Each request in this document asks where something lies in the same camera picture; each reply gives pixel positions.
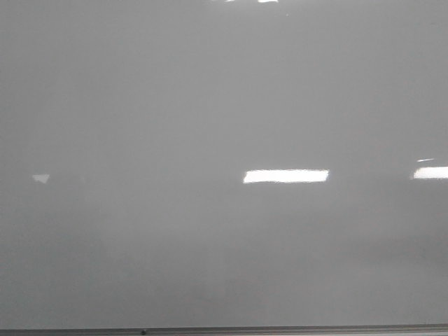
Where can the white whiteboard with aluminium frame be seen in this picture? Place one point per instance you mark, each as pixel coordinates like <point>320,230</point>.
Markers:
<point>222,163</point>

